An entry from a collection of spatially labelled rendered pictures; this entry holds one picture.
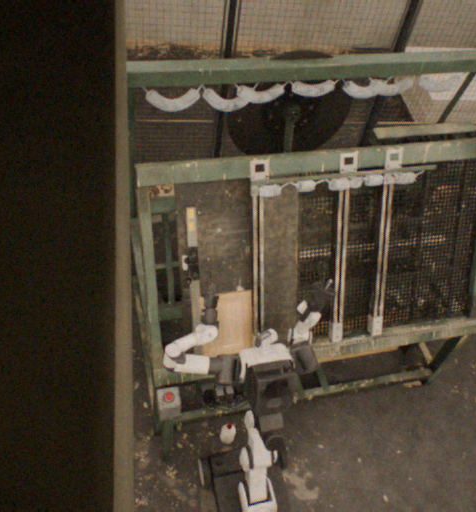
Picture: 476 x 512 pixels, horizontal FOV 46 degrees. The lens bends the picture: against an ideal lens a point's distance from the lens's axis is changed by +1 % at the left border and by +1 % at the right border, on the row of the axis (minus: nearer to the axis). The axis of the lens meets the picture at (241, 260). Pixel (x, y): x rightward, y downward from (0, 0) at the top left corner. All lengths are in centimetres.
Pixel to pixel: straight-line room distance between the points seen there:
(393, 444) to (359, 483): 41
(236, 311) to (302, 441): 132
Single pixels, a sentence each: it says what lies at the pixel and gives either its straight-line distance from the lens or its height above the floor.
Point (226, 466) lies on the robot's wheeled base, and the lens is 391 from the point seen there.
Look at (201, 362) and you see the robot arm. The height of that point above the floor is 137.
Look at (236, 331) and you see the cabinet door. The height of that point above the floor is 102.
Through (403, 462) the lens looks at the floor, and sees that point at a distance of 446.
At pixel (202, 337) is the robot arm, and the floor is 135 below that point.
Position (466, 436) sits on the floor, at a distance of 475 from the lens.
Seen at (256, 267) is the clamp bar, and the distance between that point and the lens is 320.
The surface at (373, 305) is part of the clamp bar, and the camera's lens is 364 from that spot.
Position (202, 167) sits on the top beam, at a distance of 293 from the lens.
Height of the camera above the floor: 390
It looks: 51 degrees down
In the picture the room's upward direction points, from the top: 11 degrees clockwise
